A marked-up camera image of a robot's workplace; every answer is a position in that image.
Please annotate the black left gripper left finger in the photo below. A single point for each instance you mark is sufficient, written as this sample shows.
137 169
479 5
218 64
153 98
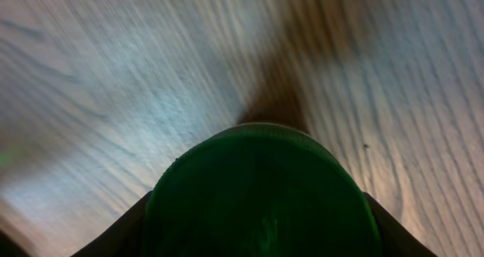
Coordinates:
123 238

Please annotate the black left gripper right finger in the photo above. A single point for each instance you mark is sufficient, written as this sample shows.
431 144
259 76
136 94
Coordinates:
397 241

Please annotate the green lid jar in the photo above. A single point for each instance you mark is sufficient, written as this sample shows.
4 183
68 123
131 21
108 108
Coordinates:
258 190

